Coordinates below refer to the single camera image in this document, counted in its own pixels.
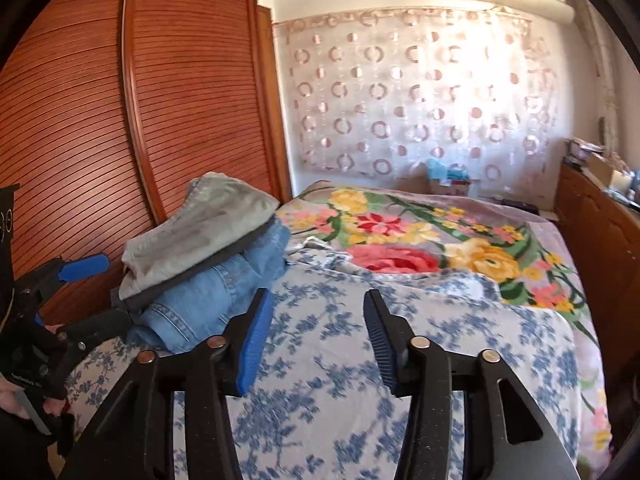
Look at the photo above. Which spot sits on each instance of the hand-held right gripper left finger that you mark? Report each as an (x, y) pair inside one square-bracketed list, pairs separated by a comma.
[(255, 340)]

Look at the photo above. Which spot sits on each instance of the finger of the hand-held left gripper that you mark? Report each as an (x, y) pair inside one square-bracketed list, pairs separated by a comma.
[(100, 327), (82, 266)]

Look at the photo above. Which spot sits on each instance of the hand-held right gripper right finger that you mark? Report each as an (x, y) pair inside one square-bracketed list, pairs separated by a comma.
[(380, 345)]

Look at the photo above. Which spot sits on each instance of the grey-green pants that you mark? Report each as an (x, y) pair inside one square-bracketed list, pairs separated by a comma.
[(210, 220)]

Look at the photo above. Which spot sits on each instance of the folded dark grey pants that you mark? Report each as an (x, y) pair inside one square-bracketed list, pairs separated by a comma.
[(190, 274)]

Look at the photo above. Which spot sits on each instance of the person's left hand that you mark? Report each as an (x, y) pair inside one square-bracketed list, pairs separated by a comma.
[(11, 399)]

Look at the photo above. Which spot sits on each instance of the folded blue denim jeans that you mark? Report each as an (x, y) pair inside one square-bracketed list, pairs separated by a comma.
[(200, 310)]

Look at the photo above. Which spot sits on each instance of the blue floral bed sheet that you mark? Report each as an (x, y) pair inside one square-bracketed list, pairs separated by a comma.
[(325, 410)]

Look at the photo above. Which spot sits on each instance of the pink floral blanket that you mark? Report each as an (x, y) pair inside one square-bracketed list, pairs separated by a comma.
[(400, 240)]

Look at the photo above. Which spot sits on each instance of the blue plastic bag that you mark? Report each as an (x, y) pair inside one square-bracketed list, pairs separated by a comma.
[(445, 169)]

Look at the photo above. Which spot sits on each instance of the wooden slatted wardrobe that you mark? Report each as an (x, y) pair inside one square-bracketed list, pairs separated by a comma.
[(190, 85)]

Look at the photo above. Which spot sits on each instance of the wooden low cabinet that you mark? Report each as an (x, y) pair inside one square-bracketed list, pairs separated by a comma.
[(600, 235)]

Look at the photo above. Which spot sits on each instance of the circle-patterned sheer curtain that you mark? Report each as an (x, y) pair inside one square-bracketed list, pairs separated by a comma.
[(400, 85)]

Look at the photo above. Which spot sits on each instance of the pile of papers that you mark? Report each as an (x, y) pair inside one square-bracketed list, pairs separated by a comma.
[(580, 149)]

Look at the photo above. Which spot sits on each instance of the open cardboard box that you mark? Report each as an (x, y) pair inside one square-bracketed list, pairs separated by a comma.
[(602, 170)]

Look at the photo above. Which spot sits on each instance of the beige window curtain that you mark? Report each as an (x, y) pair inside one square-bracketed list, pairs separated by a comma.
[(597, 60)]

